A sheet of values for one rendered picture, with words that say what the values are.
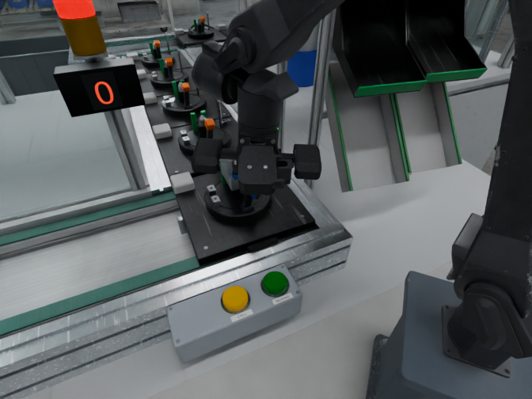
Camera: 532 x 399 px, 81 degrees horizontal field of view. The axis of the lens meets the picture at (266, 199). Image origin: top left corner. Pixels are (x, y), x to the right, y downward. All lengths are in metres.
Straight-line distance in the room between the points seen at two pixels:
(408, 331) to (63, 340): 0.47
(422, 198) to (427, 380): 0.61
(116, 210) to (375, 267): 0.57
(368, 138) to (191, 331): 0.51
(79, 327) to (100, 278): 0.13
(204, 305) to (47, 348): 0.22
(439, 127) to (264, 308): 0.58
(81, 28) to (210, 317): 0.47
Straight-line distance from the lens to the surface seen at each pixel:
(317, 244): 0.60
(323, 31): 0.63
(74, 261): 0.73
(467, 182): 1.06
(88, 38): 0.59
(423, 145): 0.81
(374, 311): 0.66
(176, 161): 0.81
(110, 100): 0.61
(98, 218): 0.75
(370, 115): 0.74
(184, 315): 0.53
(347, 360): 0.61
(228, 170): 0.59
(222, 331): 0.51
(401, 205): 0.89
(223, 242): 0.59
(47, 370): 0.63
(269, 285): 0.52
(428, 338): 0.43
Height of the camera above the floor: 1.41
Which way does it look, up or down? 41 degrees down
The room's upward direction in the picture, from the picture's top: straight up
